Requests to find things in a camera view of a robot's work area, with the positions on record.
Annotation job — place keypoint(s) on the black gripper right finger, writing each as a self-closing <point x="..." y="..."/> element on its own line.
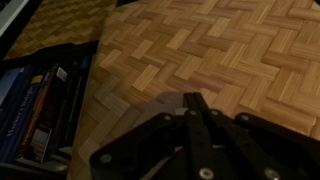
<point x="253" y="146"/>

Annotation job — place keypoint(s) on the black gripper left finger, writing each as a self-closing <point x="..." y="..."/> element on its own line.
<point x="150" y="150"/>

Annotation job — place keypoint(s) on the woven bamboo basket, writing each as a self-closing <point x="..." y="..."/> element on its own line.
<point x="56" y="23"/>
<point x="216" y="50"/>

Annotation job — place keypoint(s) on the dark red book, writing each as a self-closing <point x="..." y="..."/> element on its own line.
<point x="41" y="110"/>

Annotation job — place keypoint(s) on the blue book yellow label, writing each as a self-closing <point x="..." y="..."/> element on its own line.
<point x="36" y="79"/>

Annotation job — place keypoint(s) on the black cube bookshelf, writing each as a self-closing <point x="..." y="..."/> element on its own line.
<point x="50" y="55"/>

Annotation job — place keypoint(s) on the white closet door frame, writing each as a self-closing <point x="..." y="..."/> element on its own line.
<point x="10" y="13"/>

